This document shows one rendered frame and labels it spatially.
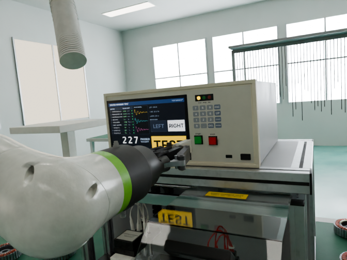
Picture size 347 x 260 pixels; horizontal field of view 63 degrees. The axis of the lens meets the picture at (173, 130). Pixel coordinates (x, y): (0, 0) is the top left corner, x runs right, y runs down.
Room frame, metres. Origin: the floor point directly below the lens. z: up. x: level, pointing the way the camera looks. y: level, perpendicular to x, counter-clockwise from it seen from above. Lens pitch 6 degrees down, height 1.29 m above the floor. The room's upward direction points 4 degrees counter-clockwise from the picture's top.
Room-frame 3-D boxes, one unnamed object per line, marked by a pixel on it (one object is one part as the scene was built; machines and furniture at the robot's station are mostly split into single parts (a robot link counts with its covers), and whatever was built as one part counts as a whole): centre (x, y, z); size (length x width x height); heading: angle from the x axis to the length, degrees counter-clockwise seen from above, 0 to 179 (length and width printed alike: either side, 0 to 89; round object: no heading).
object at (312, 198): (0.84, -0.40, 0.91); 0.28 x 0.03 x 0.32; 153
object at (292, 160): (0.92, -0.07, 1.09); 0.68 x 0.44 x 0.05; 63
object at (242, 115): (0.91, -0.09, 1.22); 0.44 x 0.39 x 0.20; 63
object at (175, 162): (0.48, 0.01, 1.18); 0.05 x 0.05 x 0.02; 61
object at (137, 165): (0.41, 0.09, 1.18); 0.09 x 0.06 x 0.12; 63
